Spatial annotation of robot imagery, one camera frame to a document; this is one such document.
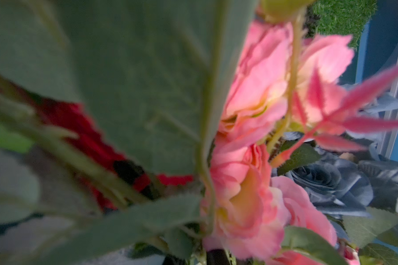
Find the red carnation flower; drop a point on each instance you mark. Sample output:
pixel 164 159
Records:
pixel 89 140

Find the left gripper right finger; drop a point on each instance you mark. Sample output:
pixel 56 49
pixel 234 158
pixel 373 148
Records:
pixel 217 257

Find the green artificial grass mat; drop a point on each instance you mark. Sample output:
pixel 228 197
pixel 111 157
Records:
pixel 340 17

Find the grey blue artificial flower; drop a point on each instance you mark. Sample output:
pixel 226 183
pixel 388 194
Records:
pixel 341 187

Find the pile of pink roses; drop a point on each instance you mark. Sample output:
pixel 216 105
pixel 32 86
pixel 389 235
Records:
pixel 207 97

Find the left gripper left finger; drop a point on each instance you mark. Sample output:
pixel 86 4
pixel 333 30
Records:
pixel 170 260

